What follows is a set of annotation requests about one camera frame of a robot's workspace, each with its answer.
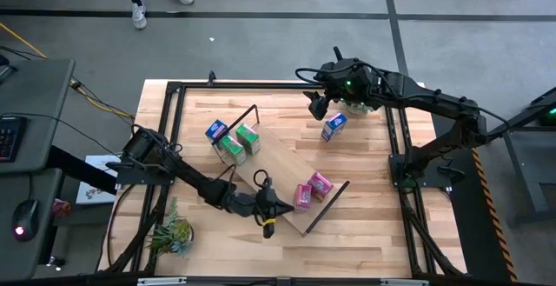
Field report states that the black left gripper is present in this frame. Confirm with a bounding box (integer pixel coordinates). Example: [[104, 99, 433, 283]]
[[254, 176, 295, 240]]

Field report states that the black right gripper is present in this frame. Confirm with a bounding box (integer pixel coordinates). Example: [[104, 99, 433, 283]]
[[302, 90, 331, 121]]

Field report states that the pink cereal box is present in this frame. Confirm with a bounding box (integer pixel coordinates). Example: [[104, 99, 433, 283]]
[[294, 183, 314, 212], [307, 171, 334, 203]]

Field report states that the blue cereal box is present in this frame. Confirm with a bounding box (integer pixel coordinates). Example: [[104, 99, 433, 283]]
[[321, 111, 348, 143], [204, 119, 230, 146]]

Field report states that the green cereal box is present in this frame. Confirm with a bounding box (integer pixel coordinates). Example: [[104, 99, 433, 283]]
[[235, 123, 261, 156], [220, 134, 248, 166]]

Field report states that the wooden shelf with black ends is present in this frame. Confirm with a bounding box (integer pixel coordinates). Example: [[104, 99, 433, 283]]
[[212, 104, 352, 238]]

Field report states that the round pale green succulent plant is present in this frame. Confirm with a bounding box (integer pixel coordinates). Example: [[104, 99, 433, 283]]
[[341, 98, 374, 116]]

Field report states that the spiky green potted plant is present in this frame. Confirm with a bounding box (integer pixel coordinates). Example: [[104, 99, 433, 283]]
[[146, 196, 195, 259]]

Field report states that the white paper with logo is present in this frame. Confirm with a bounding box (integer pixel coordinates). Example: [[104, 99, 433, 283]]
[[76, 154, 122, 206]]

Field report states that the black mat with hazard stripe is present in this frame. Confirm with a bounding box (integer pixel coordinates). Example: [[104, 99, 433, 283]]
[[427, 99, 519, 283]]

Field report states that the small red object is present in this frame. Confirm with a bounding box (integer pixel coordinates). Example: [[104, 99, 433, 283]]
[[52, 198, 73, 217]]

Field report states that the black computer mouse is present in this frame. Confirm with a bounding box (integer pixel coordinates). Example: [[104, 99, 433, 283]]
[[11, 198, 40, 243]]

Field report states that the grey desk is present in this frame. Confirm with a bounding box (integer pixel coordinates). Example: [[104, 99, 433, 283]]
[[0, 58, 76, 281]]

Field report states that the black keyboard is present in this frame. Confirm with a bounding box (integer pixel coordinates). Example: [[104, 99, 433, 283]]
[[0, 116, 28, 163]]

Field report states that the black metal table frame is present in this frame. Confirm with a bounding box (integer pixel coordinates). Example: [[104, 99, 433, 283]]
[[99, 69, 468, 278]]

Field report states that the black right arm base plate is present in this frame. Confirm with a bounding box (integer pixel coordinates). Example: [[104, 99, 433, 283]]
[[388, 153, 453, 190]]

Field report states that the silver metal bracket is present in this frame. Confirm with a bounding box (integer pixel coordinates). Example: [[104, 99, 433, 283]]
[[381, 278, 430, 286], [137, 276, 188, 286]]

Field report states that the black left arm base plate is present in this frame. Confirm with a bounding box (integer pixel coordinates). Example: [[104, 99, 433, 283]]
[[115, 155, 177, 187]]

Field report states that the black looped cable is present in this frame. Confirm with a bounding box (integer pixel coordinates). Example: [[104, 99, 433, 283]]
[[106, 183, 131, 269]]

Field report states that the dark metal workstation frame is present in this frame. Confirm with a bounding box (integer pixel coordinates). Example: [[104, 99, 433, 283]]
[[479, 86, 556, 229]]

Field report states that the black keyboard cable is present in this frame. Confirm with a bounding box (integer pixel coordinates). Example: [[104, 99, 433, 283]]
[[0, 111, 118, 156]]

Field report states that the yellow cable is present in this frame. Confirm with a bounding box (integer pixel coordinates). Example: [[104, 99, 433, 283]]
[[0, 22, 136, 121]]

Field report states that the black floor cable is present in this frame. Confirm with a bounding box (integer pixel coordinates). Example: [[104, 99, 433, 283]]
[[0, 45, 47, 60]]

